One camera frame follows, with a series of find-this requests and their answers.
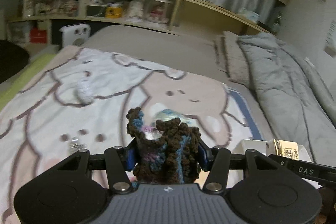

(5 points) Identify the brown blue crochet scrunchie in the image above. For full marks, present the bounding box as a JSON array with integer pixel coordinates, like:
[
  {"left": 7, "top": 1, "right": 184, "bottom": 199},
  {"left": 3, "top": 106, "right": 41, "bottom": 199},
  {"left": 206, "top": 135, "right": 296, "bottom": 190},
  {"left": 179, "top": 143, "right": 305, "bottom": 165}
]
[{"left": 126, "top": 107, "right": 201, "bottom": 184}]

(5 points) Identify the yellow card box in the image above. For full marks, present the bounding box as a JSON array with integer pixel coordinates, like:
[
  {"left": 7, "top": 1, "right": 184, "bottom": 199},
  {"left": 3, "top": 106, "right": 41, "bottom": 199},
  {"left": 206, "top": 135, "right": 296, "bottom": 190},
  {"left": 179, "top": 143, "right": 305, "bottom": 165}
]
[{"left": 265, "top": 139, "right": 299, "bottom": 160}]

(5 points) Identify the wooden headboard shelf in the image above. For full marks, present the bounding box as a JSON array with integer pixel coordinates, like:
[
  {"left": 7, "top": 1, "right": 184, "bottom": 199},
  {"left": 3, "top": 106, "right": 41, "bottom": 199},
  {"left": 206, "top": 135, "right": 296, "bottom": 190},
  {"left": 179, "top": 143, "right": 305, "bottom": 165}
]
[{"left": 10, "top": 0, "right": 264, "bottom": 40}]

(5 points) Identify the dark brown cushion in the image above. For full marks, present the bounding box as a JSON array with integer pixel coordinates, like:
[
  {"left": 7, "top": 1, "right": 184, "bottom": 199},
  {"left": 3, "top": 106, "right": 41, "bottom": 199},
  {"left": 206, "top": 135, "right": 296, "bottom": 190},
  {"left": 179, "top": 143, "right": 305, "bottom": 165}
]
[{"left": 0, "top": 40, "right": 30, "bottom": 83}]

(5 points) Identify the red box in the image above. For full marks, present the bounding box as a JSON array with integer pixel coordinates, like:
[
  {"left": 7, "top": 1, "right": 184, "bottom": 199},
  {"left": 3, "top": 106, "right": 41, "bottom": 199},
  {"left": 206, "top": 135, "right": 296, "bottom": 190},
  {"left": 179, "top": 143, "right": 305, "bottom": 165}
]
[{"left": 30, "top": 28, "right": 47, "bottom": 44}]

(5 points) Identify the doll display case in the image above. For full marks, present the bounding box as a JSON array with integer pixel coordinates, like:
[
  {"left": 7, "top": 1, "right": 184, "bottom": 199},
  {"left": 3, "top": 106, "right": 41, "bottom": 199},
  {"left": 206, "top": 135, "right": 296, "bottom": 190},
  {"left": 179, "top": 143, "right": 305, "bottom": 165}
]
[
  {"left": 145, "top": 0, "right": 173, "bottom": 26},
  {"left": 126, "top": 0, "right": 147, "bottom": 22}
]

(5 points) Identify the yellow container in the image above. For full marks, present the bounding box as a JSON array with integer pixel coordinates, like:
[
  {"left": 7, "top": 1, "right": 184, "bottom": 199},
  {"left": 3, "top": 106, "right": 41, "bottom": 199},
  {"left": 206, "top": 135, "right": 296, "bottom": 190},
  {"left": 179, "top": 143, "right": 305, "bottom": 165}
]
[{"left": 105, "top": 2, "right": 123, "bottom": 19}]

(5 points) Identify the grey duvet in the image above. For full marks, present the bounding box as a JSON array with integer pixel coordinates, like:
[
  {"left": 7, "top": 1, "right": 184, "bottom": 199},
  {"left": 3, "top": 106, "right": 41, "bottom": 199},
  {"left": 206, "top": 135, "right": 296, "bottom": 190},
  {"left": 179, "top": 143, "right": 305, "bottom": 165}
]
[{"left": 238, "top": 32, "right": 335, "bottom": 166}]

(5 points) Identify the white knit scrunchie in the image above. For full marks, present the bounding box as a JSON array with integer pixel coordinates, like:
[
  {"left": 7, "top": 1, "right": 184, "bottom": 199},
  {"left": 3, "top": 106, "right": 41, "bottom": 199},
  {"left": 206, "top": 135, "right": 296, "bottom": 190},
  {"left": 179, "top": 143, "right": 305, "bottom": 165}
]
[{"left": 75, "top": 78, "right": 94, "bottom": 105}]

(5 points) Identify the green mat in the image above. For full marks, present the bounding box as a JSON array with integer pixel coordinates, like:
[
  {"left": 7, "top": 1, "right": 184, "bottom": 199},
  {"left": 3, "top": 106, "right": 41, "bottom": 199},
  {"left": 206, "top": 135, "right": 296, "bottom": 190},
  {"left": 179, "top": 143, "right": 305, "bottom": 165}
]
[{"left": 1, "top": 53, "right": 56, "bottom": 110}]

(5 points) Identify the white face heater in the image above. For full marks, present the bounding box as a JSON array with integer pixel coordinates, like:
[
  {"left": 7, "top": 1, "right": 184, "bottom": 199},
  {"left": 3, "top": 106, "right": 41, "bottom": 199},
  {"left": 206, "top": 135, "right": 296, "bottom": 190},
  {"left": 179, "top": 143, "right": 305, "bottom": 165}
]
[{"left": 59, "top": 23, "right": 91, "bottom": 48}]

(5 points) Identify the tissue box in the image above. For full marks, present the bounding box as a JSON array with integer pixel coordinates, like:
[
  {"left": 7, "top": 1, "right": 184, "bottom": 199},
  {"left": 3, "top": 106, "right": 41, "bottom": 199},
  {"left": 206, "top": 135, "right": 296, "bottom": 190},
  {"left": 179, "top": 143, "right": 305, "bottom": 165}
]
[{"left": 238, "top": 8, "right": 260, "bottom": 24}]

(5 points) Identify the white cardboard tray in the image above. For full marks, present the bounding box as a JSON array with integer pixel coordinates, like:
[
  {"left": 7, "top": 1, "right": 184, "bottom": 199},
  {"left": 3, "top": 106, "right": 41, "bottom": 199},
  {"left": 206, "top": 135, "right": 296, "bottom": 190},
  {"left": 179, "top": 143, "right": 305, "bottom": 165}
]
[{"left": 228, "top": 139, "right": 312, "bottom": 187}]

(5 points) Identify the cartoon print blanket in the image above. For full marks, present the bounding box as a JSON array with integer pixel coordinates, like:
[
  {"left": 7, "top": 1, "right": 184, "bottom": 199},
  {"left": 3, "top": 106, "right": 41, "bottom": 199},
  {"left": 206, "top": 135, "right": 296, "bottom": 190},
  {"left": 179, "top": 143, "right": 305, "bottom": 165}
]
[{"left": 1, "top": 47, "right": 261, "bottom": 223}]

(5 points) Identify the beige fuzzy pillow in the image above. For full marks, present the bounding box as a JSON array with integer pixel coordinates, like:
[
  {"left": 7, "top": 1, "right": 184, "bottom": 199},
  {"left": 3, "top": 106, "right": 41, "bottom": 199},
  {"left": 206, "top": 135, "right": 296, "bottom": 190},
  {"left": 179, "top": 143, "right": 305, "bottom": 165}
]
[{"left": 214, "top": 31, "right": 253, "bottom": 90}]

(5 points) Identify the twisted rope tassel charm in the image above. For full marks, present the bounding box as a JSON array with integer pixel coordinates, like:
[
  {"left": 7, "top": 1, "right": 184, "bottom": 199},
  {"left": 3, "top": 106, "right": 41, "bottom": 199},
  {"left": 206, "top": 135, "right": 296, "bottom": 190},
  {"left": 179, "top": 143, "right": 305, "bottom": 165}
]
[{"left": 68, "top": 137, "right": 87, "bottom": 155}]

